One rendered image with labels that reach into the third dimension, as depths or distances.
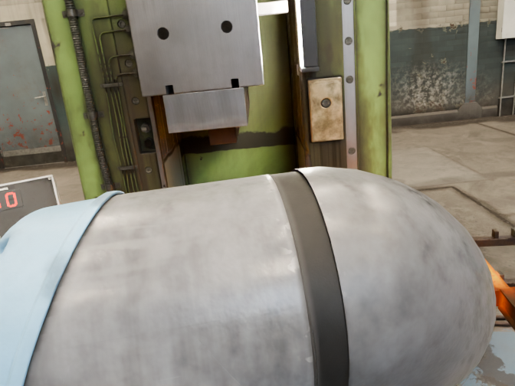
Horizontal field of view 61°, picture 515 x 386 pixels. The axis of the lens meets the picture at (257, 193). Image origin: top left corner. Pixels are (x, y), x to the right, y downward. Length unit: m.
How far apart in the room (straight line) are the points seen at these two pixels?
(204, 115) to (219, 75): 0.10
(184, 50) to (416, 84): 6.61
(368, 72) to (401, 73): 6.18
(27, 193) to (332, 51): 0.86
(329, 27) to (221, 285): 1.12
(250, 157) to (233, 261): 1.46
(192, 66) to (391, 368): 0.97
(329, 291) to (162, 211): 0.07
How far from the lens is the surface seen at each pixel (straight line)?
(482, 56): 7.97
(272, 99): 1.59
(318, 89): 1.23
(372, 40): 1.28
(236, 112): 1.11
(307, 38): 1.21
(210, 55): 1.10
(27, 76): 7.67
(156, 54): 1.12
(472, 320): 0.23
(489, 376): 1.21
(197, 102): 1.11
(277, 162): 1.63
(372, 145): 1.32
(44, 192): 1.21
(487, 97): 8.09
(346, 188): 0.19
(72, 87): 1.34
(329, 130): 1.25
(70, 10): 1.30
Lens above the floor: 1.46
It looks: 18 degrees down
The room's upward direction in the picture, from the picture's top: 6 degrees counter-clockwise
